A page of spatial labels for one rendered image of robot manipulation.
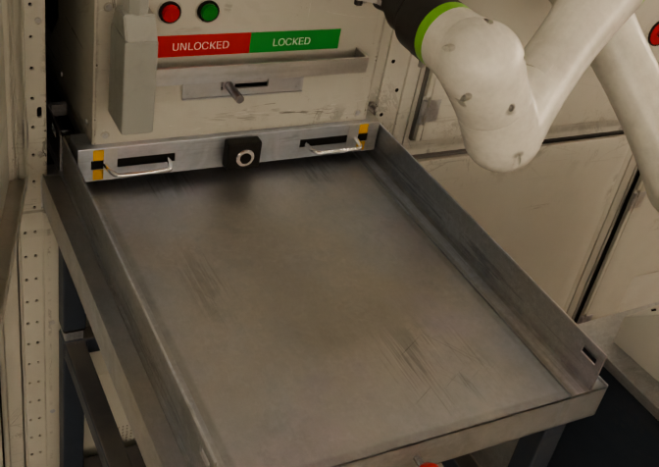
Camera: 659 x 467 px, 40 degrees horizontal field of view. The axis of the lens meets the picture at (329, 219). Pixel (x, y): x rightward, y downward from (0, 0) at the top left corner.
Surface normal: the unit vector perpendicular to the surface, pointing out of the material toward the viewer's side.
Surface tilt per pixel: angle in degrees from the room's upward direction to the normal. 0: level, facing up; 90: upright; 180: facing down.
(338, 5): 90
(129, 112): 90
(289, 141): 90
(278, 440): 0
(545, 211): 91
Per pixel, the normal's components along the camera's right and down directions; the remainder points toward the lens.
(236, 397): 0.17, -0.81
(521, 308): -0.88, 0.13
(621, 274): 0.44, 0.57
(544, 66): 0.09, -0.40
